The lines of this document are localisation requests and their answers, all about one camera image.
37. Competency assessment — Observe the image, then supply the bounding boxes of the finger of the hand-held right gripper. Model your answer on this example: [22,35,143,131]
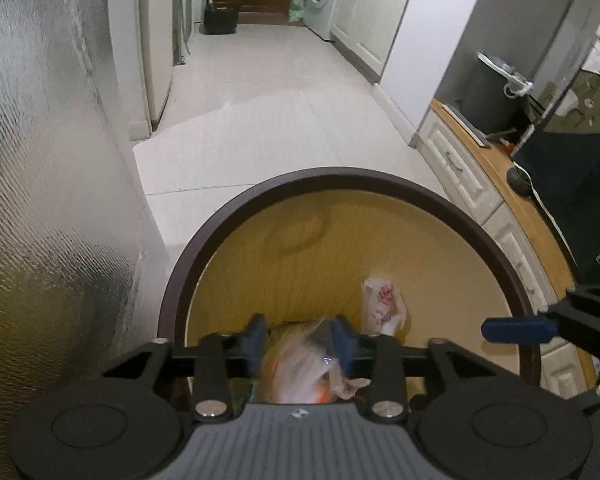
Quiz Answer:
[481,284,600,357]

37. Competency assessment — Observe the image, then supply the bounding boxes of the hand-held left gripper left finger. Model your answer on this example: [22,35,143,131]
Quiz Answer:
[102,314,271,422]

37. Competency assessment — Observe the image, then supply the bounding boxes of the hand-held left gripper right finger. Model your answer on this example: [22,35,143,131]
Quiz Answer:
[330,315,498,422]

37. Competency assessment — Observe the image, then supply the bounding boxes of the orange white plastic wrapper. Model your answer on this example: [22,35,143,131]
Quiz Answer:
[260,317,371,406]

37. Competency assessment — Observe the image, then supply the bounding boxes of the white red printed wrapper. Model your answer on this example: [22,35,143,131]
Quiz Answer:
[361,276,410,336]

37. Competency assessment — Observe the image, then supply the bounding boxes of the yellow bin with dark rim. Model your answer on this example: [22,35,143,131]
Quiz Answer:
[155,167,543,406]

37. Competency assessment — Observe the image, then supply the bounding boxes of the wooden bench with white drawers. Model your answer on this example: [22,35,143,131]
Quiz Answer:
[417,100,600,401]

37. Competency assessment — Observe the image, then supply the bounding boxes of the small black round object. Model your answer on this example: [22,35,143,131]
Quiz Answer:
[506,166,531,193]

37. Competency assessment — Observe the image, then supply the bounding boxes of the black printed cloth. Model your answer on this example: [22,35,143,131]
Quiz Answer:
[510,67,600,291]

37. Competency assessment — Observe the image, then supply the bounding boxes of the grey flat board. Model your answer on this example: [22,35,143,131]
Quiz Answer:
[445,102,493,148]

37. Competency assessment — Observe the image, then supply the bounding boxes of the grey bin with white bag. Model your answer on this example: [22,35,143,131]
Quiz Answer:
[460,50,533,136]

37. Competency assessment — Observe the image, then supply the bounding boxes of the white refrigerator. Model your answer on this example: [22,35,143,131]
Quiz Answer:
[139,0,196,128]

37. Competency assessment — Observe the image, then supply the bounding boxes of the small black floor bin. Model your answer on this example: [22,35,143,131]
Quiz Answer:
[203,2,241,36]

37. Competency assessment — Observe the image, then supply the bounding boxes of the white kitchen base cabinets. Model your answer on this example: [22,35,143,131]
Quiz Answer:
[330,0,423,83]

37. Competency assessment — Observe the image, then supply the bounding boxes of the green plastic bag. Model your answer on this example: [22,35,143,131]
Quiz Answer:
[287,0,313,23]

